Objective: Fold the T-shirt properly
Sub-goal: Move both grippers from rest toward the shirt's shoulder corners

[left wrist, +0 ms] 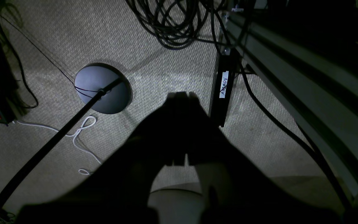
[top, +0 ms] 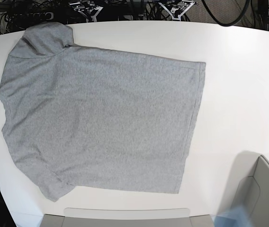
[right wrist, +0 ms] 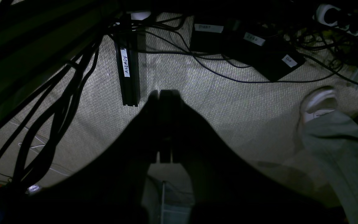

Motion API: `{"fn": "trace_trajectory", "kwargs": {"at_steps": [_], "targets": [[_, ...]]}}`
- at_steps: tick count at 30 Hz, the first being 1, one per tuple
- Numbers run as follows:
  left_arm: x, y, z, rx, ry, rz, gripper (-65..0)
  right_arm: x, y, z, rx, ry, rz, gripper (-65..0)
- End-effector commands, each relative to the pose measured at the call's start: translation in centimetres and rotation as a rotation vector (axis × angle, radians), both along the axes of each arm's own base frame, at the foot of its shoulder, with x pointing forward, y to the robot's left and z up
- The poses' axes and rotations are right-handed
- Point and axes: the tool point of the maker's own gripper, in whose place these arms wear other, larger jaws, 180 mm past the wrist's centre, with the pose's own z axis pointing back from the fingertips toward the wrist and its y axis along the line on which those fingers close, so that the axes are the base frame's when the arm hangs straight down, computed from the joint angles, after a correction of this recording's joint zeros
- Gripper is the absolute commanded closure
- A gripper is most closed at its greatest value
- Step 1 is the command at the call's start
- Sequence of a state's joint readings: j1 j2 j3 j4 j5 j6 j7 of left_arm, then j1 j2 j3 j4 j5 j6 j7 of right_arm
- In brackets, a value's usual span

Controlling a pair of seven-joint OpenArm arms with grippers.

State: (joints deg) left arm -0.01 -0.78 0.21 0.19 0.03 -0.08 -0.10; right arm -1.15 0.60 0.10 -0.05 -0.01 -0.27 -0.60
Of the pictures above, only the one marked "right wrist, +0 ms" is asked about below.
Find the white power strip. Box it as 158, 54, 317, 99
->
312, 4, 358, 38

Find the black foot pedal box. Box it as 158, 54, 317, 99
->
190, 16, 306, 82

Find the white sneaker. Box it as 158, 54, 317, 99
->
296, 86, 338, 135

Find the black cable bundle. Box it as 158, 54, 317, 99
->
0, 37, 102, 190

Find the black aluminium extrusion bar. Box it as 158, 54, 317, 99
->
112, 14, 145, 107

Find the grey trouser leg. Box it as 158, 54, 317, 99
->
300, 110, 358, 224

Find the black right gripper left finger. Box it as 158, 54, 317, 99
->
27, 91, 158, 224

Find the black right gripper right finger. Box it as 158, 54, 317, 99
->
160, 90, 337, 224

